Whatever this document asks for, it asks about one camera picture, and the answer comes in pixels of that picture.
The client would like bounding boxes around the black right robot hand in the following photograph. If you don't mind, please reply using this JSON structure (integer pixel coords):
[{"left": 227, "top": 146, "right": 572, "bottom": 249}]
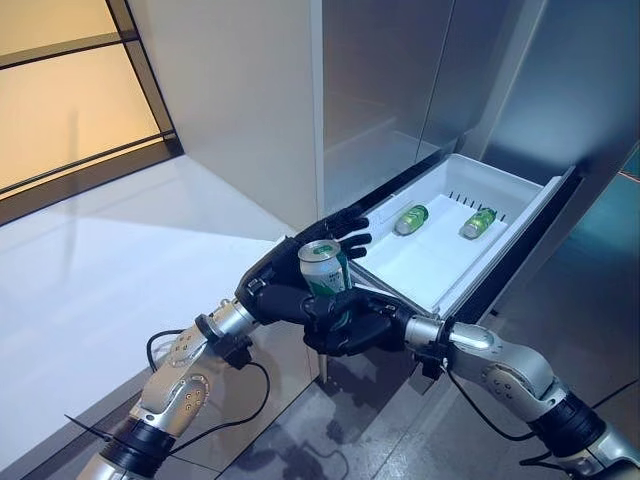
[{"left": 302, "top": 292, "right": 416, "bottom": 359}]

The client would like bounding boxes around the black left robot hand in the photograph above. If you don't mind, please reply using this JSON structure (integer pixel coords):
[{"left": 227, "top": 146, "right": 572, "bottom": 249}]
[{"left": 234, "top": 208, "right": 374, "bottom": 326}]

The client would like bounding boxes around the tall green beer can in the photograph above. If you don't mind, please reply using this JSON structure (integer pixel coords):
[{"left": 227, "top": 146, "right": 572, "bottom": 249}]
[{"left": 298, "top": 239, "right": 354, "bottom": 301}]

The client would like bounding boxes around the fridge drawer with white bin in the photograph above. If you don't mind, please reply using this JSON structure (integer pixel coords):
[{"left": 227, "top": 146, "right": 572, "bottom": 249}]
[{"left": 344, "top": 152, "right": 584, "bottom": 396}]

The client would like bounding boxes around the stainless steel fridge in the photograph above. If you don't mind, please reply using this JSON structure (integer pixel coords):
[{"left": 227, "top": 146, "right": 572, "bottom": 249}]
[{"left": 309, "top": 0, "right": 640, "bottom": 411}]

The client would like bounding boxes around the white counter cabinet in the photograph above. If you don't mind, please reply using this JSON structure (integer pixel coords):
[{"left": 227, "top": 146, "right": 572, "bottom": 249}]
[{"left": 0, "top": 152, "right": 326, "bottom": 480}]

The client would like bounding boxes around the small green drink can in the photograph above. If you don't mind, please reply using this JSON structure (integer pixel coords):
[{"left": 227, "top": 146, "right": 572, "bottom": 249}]
[
  {"left": 393, "top": 203, "right": 430, "bottom": 236},
  {"left": 459, "top": 208, "right": 497, "bottom": 240}
]

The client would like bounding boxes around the tall white cabinet panel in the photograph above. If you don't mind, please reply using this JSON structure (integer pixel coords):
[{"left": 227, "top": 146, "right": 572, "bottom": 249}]
[{"left": 127, "top": 0, "right": 329, "bottom": 386}]

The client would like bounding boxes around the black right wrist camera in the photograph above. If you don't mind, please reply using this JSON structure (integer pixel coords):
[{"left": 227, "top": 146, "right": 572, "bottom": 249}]
[{"left": 414, "top": 349, "right": 446, "bottom": 381}]

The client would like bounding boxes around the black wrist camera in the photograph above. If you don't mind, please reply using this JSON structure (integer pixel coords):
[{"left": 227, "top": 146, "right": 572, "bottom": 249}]
[
  {"left": 219, "top": 339, "right": 254, "bottom": 371},
  {"left": 414, "top": 349, "right": 446, "bottom": 381}
]

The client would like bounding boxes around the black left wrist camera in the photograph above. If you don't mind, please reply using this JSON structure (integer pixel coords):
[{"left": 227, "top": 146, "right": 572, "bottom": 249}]
[{"left": 219, "top": 339, "right": 254, "bottom": 371}]

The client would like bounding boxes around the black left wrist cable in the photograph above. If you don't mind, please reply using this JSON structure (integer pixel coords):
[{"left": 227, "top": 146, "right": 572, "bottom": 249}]
[{"left": 145, "top": 329, "right": 271, "bottom": 461}]

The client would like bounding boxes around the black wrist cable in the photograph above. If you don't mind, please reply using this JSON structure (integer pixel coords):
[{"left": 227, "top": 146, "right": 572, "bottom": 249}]
[
  {"left": 145, "top": 329, "right": 271, "bottom": 461},
  {"left": 444, "top": 369, "right": 556, "bottom": 464}
]

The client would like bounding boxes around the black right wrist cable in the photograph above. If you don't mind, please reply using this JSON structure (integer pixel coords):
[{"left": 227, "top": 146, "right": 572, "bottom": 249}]
[{"left": 444, "top": 369, "right": 556, "bottom": 464}]

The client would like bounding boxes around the backlit amber panel, dark frame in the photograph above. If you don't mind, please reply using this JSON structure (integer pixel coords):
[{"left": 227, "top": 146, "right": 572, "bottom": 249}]
[{"left": 0, "top": 0, "right": 179, "bottom": 214}]

